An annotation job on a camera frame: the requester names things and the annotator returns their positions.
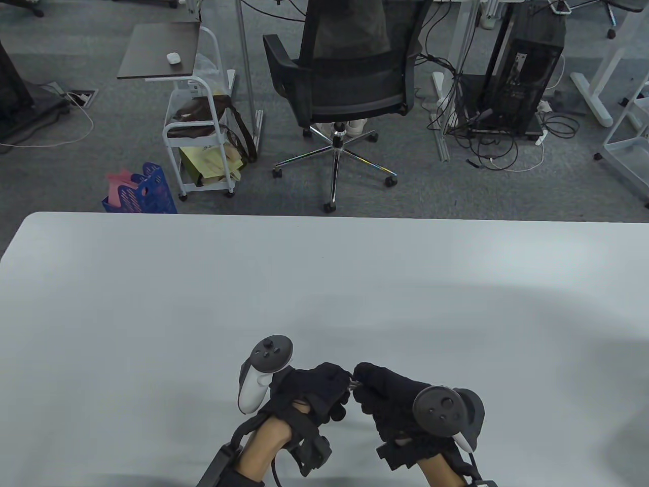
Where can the person's left hand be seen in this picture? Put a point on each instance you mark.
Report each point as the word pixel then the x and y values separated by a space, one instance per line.
pixel 304 390

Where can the person's right hand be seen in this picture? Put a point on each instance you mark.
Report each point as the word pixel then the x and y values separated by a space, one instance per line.
pixel 385 401

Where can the person's left forearm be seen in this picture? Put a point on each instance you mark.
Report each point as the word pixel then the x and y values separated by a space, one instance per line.
pixel 266 446

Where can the black forearm pack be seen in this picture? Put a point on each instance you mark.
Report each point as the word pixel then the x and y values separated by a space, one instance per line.
pixel 218 466
pixel 481 483

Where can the person's right forearm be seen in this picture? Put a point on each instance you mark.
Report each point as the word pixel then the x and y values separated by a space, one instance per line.
pixel 441 469

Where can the black and white handheld controller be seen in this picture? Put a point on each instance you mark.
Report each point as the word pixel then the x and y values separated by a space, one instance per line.
pixel 274 352
pixel 441 411

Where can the white rolling cart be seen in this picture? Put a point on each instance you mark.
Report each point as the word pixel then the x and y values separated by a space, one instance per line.
pixel 208 188

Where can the blue plastic basket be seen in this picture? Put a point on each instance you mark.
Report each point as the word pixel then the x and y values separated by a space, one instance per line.
pixel 152 195

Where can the yellow-green paper bag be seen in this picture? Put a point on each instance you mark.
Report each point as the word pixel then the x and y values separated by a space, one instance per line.
pixel 205 162

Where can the pink paper sheets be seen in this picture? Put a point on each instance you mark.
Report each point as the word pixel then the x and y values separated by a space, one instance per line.
pixel 121 180

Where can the brown leather bag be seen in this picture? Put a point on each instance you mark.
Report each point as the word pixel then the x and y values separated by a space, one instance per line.
pixel 203 109

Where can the black mesh office chair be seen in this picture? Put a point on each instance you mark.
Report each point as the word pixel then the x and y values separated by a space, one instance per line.
pixel 355 86

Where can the white power adapter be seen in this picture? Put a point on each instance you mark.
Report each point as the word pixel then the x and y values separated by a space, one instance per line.
pixel 544 105

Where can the clear plastic bag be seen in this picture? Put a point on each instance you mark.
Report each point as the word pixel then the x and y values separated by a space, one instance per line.
pixel 205 68

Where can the white metal trolley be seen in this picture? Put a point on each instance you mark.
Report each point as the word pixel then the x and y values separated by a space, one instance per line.
pixel 631 162

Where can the white earbuds case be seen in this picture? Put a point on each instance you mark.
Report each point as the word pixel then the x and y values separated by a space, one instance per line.
pixel 173 58

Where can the floor socket box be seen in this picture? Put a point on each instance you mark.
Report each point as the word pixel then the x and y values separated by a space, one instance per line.
pixel 81 98

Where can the white desk leg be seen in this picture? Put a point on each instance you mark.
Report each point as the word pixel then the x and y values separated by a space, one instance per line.
pixel 593 96

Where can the dark brown side table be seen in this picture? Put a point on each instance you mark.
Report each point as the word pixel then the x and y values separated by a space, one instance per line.
pixel 157 50

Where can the black computer tower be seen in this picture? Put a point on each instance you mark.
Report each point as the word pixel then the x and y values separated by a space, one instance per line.
pixel 527 56

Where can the aluminium profile desk leg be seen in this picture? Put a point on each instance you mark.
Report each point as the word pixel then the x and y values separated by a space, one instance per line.
pixel 466 35

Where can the black stand base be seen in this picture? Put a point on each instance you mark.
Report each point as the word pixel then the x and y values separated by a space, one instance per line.
pixel 20 109

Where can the office chair base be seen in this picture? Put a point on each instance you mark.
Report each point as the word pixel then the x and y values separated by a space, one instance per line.
pixel 612 33

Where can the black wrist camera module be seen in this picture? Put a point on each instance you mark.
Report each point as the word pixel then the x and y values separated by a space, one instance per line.
pixel 398 454
pixel 314 451

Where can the silver aluminium post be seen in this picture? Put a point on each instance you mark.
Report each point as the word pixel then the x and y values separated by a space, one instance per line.
pixel 246 61

